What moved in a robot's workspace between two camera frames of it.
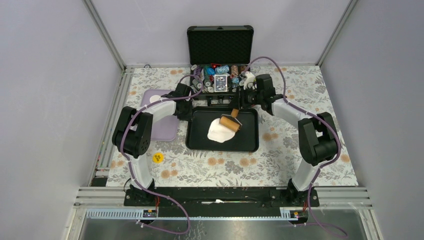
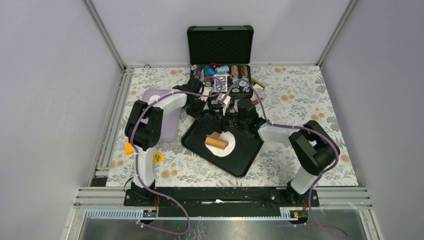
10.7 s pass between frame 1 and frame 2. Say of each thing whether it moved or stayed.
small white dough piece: stayed
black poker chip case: stayed
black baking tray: moved
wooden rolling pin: moved
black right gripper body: moved
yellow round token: stayed
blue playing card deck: stayed
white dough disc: moved
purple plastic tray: stayed
